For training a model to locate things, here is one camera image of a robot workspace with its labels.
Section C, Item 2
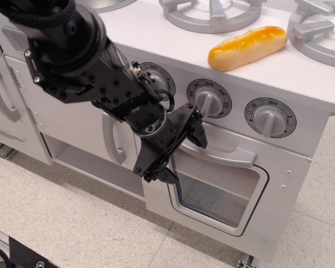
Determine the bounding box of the grey left burner grate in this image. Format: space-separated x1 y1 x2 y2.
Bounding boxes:
159 1 265 34

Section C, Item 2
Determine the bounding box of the grey right stove knob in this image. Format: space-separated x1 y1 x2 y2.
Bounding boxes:
245 98 296 138

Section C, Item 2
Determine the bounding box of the yellow toy bread loaf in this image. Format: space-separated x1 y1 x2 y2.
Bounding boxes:
208 26 288 72

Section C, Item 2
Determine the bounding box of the grey burner grate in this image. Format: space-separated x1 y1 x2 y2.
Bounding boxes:
287 1 335 67
159 1 265 34

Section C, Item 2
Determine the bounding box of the grey left stove knob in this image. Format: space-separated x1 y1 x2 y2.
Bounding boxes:
139 62 176 101

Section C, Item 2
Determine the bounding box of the grey stove knob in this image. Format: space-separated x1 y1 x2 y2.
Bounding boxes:
139 62 176 101
186 79 232 118
245 98 296 138

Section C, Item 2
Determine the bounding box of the grey middle stove knob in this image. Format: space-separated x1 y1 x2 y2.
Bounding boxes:
186 79 232 118

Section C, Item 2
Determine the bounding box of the white cupboard door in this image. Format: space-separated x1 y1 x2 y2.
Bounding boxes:
6 56 137 169

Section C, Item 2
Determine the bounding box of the grey oven door handle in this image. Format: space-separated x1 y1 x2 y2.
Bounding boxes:
179 128 257 168

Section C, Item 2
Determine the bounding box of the black braided cable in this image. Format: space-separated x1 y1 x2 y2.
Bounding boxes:
0 244 12 268

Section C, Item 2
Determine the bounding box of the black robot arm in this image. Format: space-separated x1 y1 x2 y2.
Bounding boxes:
0 1 207 184

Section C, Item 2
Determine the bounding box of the grey right burner grate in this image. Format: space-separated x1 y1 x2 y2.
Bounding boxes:
287 1 335 67

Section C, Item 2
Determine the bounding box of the aluminium frame rail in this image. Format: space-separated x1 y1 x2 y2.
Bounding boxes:
0 142 17 161

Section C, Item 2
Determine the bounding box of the silver toy sink basin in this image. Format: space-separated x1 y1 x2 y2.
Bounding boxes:
90 0 136 13

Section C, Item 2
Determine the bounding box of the white toy kitchen cabinet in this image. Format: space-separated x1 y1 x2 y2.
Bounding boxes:
0 1 335 267

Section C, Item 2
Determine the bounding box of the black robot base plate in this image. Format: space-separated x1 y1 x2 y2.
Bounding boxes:
9 237 58 268

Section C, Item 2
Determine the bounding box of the grey vent grille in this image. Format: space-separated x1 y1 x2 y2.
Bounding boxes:
1 26 29 55

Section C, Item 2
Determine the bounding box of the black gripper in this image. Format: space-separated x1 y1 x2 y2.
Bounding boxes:
133 102 208 184

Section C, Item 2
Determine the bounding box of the white toy oven door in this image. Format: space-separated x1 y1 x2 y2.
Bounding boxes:
143 123 310 262

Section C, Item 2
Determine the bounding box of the grey cupboard door handle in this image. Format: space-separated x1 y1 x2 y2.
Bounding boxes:
102 112 126 165

